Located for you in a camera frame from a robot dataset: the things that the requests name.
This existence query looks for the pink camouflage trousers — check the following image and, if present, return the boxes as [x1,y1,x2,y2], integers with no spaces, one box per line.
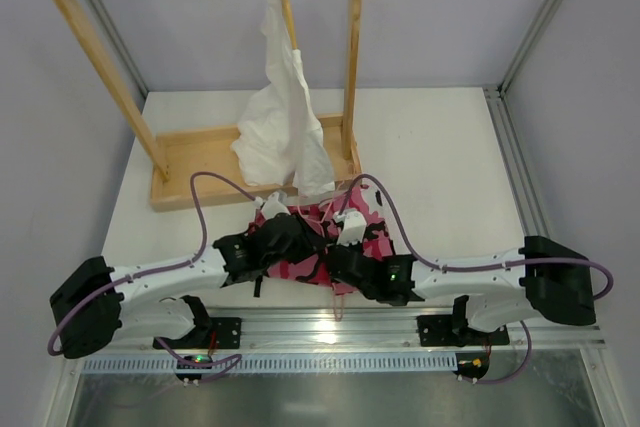
[266,183,395,295]

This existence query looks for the pink wire hanger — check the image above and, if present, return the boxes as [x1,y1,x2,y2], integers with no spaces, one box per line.
[297,191,386,323]

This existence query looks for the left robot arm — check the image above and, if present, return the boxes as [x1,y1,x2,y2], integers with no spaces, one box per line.
[47,213,326,359]

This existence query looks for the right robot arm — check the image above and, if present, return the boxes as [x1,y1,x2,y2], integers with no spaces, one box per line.
[327,236,596,345]

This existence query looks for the wooden hanger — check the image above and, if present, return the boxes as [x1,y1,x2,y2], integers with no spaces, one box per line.
[280,0,299,50]

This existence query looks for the white t-shirt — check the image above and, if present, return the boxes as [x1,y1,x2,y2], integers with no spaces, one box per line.
[232,0,335,197]

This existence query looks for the wooden clothes rack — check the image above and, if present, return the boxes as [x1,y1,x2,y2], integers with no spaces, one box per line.
[53,0,362,212]

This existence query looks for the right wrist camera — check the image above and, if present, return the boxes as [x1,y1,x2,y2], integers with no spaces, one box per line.
[333,209,367,246]

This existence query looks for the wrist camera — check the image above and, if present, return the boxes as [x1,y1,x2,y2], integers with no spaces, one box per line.
[333,209,367,246]
[254,191,290,220]

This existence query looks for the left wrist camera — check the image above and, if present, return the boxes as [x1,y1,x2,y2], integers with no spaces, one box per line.
[254,191,290,220]

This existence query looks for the aluminium mounting rail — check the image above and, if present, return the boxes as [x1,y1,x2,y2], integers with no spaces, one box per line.
[94,307,605,354]

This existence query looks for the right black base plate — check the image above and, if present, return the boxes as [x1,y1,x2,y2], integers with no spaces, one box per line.
[416,314,510,347]

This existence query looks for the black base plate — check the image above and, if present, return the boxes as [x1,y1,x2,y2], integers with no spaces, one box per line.
[416,314,510,347]
[206,317,242,350]

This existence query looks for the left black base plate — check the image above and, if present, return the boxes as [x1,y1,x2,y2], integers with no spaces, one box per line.
[206,317,242,350]

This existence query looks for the slotted cable duct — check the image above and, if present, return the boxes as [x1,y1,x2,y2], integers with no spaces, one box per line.
[82,352,458,375]

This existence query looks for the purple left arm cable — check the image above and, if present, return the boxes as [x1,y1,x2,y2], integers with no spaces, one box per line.
[47,171,266,383]

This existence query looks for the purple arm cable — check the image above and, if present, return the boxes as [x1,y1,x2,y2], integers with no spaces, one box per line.
[47,171,266,383]
[339,174,615,386]

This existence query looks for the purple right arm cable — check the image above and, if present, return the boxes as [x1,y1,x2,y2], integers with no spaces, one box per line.
[339,174,615,386]

